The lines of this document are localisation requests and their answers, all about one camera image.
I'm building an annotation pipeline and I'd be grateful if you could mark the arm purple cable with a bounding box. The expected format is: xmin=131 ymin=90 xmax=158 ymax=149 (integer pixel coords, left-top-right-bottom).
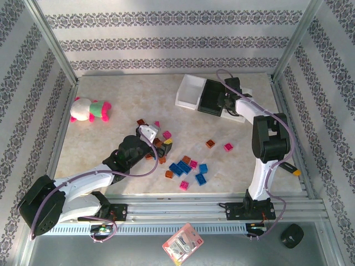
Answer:
xmin=215 ymin=68 xmax=295 ymax=241
xmin=29 ymin=129 xmax=160 ymax=244

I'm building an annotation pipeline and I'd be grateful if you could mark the small circuit board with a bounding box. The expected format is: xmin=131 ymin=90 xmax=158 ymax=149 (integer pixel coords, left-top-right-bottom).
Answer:
xmin=90 ymin=224 xmax=114 ymax=234
xmin=246 ymin=223 xmax=267 ymax=232

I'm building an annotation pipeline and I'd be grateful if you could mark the white plastic container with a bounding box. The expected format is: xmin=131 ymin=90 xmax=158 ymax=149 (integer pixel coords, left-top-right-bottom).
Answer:
xmin=220 ymin=86 xmax=253 ymax=124
xmin=174 ymin=74 xmax=207 ymax=111

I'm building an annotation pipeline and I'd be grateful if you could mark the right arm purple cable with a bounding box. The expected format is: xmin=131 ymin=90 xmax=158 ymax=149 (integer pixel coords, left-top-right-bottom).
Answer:
xmin=215 ymin=68 xmax=295 ymax=241

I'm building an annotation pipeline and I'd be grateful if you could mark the grey metal base panel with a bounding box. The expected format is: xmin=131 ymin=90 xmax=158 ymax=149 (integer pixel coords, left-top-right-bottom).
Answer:
xmin=16 ymin=221 xmax=342 ymax=266

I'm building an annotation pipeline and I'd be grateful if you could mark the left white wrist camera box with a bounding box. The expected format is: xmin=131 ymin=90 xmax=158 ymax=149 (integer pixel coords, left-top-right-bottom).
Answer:
xmin=138 ymin=124 xmax=159 ymax=141

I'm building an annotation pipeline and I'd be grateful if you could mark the aluminium frame post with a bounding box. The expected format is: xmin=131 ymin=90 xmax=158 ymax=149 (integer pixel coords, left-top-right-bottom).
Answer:
xmin=270 ymin=0 xmax=325 ymax=83
xmin=23 ymin=0 xmax=80 ymax=86

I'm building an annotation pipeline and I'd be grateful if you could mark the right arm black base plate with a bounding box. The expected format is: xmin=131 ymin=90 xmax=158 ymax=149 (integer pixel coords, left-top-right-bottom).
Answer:
xmin=219 ymin=202 xmax=277 ymax=221

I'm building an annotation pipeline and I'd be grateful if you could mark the black yellow utility knife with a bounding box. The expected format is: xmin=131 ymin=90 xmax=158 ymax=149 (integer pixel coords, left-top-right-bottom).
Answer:
xmin=278 ymin=163 xmax=302 ymax=177

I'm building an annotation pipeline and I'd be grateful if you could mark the aluminium side rail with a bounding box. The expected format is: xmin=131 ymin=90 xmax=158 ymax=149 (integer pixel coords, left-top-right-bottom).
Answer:
xmin=38 ymin=81 xmax=80 ymax=202
xmin=270 ymin=79 xmax=317 ymax=200

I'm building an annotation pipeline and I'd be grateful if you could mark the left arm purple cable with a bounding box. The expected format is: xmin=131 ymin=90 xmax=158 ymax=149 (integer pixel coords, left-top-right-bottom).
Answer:
xmin=29 ymin=129 xmax=160 ymax=244

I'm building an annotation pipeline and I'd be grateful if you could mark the pink blister pack card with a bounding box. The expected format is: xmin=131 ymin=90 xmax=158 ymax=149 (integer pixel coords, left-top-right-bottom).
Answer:
xmin=162 ymin=222 xmax=205 ymax=263

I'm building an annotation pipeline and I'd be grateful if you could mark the black plastic container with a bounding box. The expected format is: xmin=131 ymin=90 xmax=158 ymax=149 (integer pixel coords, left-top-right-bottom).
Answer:
xmin=197 ymin=79 xmax=227 ymax=117

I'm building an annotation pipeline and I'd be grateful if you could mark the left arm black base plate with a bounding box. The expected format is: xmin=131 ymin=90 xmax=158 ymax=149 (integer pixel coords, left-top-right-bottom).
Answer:
xmin=77 ymin=203 xmax=128 ymax=222

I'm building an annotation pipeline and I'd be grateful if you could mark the black round puck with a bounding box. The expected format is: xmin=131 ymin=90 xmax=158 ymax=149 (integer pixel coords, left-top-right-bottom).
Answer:
xmin=280 ymin=223 xmax=305 ymax=249

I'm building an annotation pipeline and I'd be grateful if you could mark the slotted metal cable duct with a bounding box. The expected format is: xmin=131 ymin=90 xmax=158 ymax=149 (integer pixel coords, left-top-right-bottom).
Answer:
xmin=52 ymin=223 xmax=249 ymax=236

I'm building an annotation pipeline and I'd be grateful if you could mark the long aluminium rail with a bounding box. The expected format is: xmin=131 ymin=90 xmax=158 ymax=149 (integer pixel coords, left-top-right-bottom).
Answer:
xmin=26 ymin=192 xmax=327 ymax=224

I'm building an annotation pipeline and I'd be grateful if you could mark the white pink green plush toy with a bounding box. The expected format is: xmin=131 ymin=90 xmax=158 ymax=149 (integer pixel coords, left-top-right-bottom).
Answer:
xmin=69 ymin=96 xmax=112 ymax=124

